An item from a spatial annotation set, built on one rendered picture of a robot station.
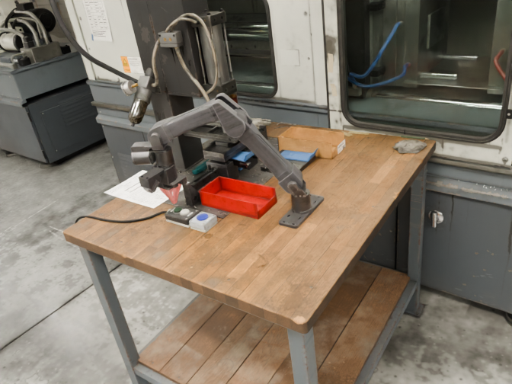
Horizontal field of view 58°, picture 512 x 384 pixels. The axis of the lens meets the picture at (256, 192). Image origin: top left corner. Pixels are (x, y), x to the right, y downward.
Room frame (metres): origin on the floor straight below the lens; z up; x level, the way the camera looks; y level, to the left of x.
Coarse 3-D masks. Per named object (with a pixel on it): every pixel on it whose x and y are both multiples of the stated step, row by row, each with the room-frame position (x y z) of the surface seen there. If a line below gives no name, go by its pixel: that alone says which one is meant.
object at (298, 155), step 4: (284, 152) 1.74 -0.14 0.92; (288, 152) 1.73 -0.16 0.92; (292, 152) 1.73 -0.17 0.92; (296, 152) 1.72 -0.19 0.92; (300, 152) 1.72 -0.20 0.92; (304, 152) 1.71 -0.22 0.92; (308, 152) 1.71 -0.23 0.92; (284, 156) 1.70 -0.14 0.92; (288, 156) 1.70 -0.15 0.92; (292, 156) 1.69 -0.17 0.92; (296, 156) 1.69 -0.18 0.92; (300, 156) 1.68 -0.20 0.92; (304, 156) 1.68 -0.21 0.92; (308, 156) 1.67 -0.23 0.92; (312, 156) 1.66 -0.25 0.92; (300, 160) 1.65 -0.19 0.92; (304, 160) 1.64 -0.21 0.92; (308, 160) 1.63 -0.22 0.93
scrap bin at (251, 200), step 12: (216, 180) 1.53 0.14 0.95; (228, 180) 1.51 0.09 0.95; (204, 192) 1.43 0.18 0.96; (216, 192) 1.52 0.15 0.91; (228, 192) 1.51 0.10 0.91; (240, 192) 1.48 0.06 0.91; (252, 192) 1.45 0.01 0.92; (264, 192) 1.42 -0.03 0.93; (204, 204) 1.44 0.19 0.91; (216, 204) 1.40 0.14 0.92; (228, 204) 1.37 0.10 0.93; (240, 204) 1.34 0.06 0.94; (252, 204) 1.31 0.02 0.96; (264, 204) 1.34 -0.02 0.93; (252, 216) 1.31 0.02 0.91
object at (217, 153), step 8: (200, 128) 1.79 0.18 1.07; (208, 128) 1.78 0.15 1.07; (216, 128) 1.75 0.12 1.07; (200, 136) 1.72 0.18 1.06; (208, 136) 1.69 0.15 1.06; (216, 136) 1.66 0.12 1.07; (224, 136) 1.64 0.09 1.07; (216, 144) 1.66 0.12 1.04; (224, 144) 1.63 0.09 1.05; (232, 144) 1.64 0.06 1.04; (240, 144) 1.65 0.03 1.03; (208, 152) 1.61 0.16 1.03; (216, 152) 1.59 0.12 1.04; (224, 152) 1.57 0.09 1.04; (232, 152) 1.61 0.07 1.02; (216, 160) 1.59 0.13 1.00; (224, 160) 1.57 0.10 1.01
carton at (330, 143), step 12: (288, 132) 1.87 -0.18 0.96; (300, 132) 1.87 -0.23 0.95; (312, 132) 1.84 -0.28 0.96; (324, 132) 1.80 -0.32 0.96; (336, 132) 1.77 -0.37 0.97; (288, 144) 1.78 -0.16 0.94; (300, 144) 1.74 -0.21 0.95; (312, 144) 1.71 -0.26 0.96; (324, 144) 1.68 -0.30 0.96; (336, 144) 1.77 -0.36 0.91; (324, 156) 1.68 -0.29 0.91
